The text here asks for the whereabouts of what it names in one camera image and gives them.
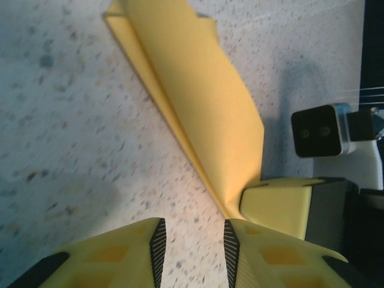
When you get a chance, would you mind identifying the right camera mount bracket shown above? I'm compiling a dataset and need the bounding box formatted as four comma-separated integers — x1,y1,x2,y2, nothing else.
311,106,384,191

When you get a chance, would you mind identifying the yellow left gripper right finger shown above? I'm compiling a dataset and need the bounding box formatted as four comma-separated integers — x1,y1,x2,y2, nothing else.
223,218,361,288

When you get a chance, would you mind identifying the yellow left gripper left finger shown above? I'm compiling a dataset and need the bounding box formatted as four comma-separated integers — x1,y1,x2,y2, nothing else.
8,217,167,288

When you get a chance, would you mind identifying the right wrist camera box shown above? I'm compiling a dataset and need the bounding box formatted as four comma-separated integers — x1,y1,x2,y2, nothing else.
290,103,359,158

